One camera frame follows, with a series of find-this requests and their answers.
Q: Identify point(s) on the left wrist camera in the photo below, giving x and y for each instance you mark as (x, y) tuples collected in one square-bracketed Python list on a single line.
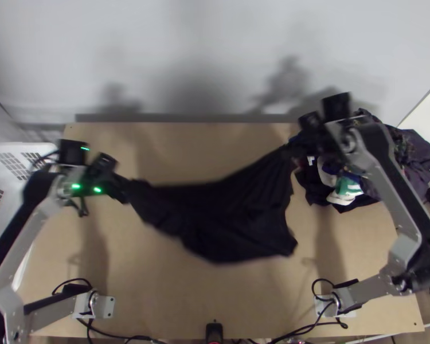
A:
[(103, 164)]

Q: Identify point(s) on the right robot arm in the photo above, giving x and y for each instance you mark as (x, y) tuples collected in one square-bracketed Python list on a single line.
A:
[(390, 186)]

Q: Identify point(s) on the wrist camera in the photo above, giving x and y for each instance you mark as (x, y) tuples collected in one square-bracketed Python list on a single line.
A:
[(103, 164), (311, 124)]

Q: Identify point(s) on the black t-shirt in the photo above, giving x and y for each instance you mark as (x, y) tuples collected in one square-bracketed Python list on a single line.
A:
[(218, 215)]

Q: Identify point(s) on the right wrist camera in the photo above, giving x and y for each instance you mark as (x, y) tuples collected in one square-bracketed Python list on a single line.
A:
[(311, 124)]

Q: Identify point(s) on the white laundry basket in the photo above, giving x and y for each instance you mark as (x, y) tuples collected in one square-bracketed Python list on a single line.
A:
[(7, 161)]

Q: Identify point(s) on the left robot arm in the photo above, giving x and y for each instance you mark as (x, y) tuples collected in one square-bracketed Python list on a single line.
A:
[(25, 243)]

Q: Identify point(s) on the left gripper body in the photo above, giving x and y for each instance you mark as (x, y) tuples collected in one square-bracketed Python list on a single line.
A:
[(118, 188)]

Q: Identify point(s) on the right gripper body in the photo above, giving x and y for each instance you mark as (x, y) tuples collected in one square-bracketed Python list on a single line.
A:
[(310, 145)]

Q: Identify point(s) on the heap of clothes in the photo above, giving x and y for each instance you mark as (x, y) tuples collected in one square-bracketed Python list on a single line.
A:
[(408, 150)]

